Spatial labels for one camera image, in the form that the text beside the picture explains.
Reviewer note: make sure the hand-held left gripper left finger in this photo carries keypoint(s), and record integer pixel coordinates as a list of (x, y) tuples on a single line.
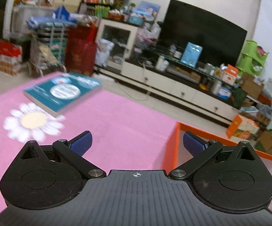
[(81, 142)]

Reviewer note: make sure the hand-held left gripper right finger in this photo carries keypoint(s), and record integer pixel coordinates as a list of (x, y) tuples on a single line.
[(193, 143)]

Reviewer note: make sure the orange cardboard box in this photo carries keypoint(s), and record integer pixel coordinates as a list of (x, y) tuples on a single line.
[(170, 150)]

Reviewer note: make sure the orange gift box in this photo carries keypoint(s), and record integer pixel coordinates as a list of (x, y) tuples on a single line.
[(242, 127)]

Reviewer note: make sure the teal book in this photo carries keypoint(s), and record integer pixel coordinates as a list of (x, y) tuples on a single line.
[(60, 91)]

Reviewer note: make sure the blue tissue box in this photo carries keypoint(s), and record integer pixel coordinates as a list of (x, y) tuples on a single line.
[(224, 93)]

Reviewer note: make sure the white television stand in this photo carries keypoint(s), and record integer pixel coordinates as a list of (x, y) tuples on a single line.
[(173, 84)]

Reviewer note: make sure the open cardboard box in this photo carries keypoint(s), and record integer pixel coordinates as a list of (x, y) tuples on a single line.
[(270, 141)]

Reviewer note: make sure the small orange and white box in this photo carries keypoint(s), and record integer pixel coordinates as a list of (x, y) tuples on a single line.
[(229, 74)]

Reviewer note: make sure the brown cardboard box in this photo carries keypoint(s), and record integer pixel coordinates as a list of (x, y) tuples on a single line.
[(252, 86)]

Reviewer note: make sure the light blue package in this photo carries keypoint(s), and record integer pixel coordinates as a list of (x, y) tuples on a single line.
[(192, 53)]

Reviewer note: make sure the red gift bag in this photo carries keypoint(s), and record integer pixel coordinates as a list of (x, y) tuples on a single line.
[(80, 51)]

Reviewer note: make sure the white plastic bag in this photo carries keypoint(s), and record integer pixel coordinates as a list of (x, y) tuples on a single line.
[(104, 51)]

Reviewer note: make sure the green plastic shelf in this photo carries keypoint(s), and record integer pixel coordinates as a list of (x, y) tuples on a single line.
[(251, 56)]

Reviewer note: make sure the black television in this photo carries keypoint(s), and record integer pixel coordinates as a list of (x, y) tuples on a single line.
[(204, 37)]

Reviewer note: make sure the white glass-door cabinet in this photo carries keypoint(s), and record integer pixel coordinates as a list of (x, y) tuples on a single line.
[(116, 40)]

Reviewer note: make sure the red and white box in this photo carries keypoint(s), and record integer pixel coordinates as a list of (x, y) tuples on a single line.
[(8, 57)]

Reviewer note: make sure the blue bag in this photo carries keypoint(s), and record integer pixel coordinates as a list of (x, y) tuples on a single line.
[(60, 13)]

